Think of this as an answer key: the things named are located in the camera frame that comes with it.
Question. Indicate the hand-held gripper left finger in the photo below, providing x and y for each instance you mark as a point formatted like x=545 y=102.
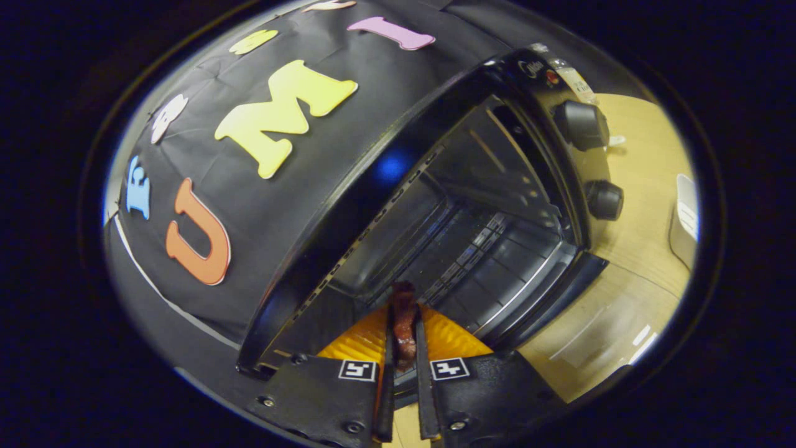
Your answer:
x=323 y=398

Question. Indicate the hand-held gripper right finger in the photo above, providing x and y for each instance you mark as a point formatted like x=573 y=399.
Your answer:
x=491 y=398

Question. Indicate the reddish-brown meat slice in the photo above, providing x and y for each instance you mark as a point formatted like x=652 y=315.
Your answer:
x=404 y=323

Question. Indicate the black toaster oven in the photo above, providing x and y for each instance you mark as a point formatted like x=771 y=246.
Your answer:
x=348 y=205

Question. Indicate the white rectangular tray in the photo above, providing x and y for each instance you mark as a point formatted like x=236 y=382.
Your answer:
x=684 y=224

